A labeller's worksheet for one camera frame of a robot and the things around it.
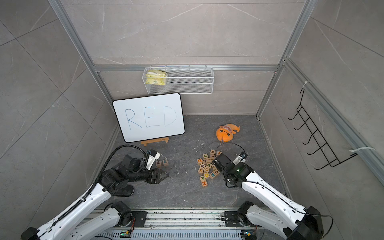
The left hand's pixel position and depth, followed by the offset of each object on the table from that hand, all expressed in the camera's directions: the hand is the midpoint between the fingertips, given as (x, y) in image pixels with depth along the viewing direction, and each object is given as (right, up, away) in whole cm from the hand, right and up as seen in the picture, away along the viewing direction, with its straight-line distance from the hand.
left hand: (166, 172), depth 72 cm
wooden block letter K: (+18, -4, +16) cm, 24 cm away
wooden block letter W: (+24, -6, +14) cm, 29 cm away
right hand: (+32, 0, +7) cm, 33 cm away
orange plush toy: (+34, +18, +26) cm, 47 cm away
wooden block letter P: (+19, -7, +13) cm, 24 cm away
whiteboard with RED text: (-18, +28, +21) cm, 40 cm away
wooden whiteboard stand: (-20, +11, +29) cm, 37 cm away
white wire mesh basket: (+3, +55, +29) cm, 62 cm away
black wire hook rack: (+69, +10, -14) cm, 71 cm away
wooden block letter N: (+20, -10, +11) cm, 25 cm away
